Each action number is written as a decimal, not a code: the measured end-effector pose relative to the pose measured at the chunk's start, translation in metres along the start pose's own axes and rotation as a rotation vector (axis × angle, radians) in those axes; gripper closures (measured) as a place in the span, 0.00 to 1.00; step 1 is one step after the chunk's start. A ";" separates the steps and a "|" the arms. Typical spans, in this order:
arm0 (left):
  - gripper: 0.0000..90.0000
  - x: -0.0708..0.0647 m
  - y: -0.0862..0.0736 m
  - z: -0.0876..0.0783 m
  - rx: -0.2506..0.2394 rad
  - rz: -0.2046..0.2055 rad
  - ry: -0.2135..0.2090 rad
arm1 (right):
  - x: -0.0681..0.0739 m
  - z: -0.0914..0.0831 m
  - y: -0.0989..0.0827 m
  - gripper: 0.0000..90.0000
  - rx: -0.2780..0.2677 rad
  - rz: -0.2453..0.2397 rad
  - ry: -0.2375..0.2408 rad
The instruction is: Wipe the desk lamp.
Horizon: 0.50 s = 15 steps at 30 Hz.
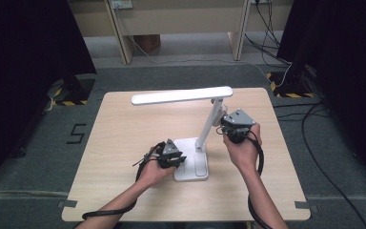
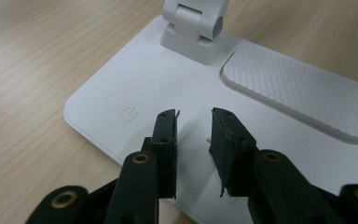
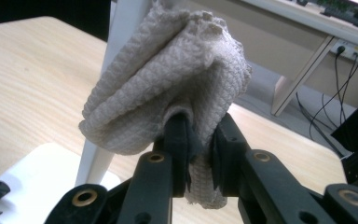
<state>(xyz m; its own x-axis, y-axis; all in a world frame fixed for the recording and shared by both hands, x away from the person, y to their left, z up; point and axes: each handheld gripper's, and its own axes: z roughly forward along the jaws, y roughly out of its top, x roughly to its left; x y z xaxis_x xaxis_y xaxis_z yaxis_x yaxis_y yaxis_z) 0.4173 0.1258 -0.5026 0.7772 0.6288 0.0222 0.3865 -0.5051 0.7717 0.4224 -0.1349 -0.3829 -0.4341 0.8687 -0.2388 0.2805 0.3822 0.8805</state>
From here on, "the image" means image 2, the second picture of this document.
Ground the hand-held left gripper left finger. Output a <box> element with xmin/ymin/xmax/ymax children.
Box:
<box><xmin>141</xmin><ymin>108</ymin><xmax>179</xmax><ymax>200</ymax></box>

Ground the white desk lamp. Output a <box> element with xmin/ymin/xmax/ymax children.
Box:
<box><xmin>62</xmin><ymin>0</ymin><xmax>358</xmax><ymax>224</ymax></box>

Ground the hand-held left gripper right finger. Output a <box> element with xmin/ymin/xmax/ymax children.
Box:
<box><xmin>208</xmin><ymin>107</ymin><xmax>258</xmax><ymax>198</ymax></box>

